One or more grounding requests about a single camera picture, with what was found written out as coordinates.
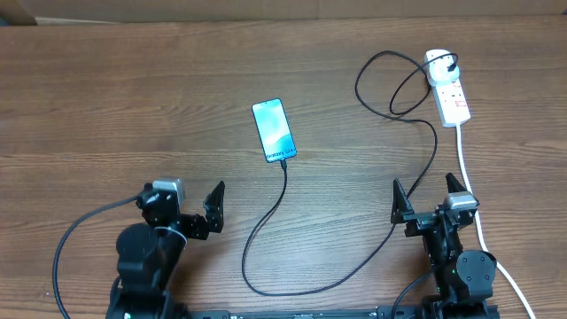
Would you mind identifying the black USB charging cable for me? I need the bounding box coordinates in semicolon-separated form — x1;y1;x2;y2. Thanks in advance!
241;49;461;298

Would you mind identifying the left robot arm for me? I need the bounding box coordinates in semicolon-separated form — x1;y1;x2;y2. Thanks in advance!
106;179;225;319

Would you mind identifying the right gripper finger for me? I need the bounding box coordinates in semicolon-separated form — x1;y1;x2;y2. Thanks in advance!
391;179;415;224
446;173;466;193

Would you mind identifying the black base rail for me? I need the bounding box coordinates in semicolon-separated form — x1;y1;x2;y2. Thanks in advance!
183;306;434;319

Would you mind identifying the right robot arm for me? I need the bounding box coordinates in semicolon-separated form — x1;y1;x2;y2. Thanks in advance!
390;173;500;319

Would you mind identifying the blue Samsung Galaxy smartphone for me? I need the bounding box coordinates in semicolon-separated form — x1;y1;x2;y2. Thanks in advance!
252;98;298;163

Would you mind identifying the white power strip cord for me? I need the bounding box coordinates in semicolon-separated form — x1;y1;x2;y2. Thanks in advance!
454;123;537;319

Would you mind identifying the white power strip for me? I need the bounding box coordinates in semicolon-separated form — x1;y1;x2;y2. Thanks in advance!
431;77;470;128

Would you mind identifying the brown cardboard backdrop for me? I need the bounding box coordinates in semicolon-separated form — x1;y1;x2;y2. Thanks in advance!
1;0;566;25

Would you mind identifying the white USB charger plug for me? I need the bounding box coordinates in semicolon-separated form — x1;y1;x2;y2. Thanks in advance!
423;49;460;87

